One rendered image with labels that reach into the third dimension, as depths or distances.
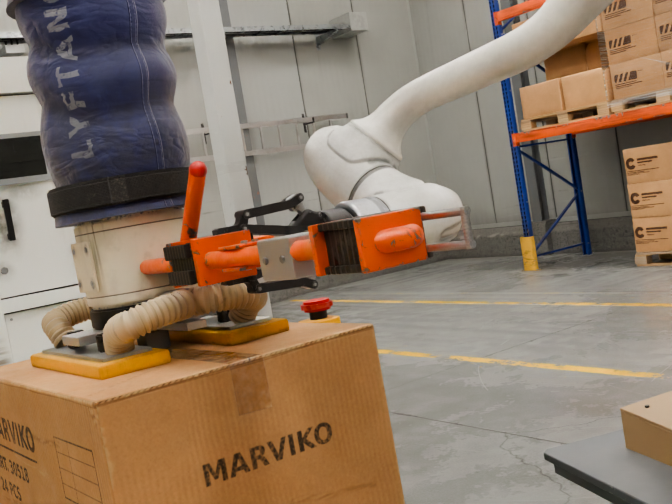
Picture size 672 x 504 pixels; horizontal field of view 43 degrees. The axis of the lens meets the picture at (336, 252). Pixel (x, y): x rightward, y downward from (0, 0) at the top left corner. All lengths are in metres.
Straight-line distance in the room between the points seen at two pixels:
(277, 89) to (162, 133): 10.55
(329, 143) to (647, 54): 7.91
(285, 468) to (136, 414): 0.22
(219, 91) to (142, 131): 3.11
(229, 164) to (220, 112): 0.26
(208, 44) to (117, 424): 3.50
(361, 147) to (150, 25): 0.36
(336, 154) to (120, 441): 0.57
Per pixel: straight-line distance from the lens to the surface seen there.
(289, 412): 1.12
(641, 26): 9.21
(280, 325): 1.26
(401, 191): 1.26
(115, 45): 1.29
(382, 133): 1.34
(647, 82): 9.17
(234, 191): 4.32
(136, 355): 1.18
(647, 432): 1.51
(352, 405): 1.17
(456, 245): 0.78
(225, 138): 4.33
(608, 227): 11.13
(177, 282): 1.11
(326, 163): 1.35
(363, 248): 0.76
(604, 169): 11.23
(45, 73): 1.31
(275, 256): 0.92
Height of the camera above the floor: 1.26
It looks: 4 degrees down
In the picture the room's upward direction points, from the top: 9 degrees counter-clockwise
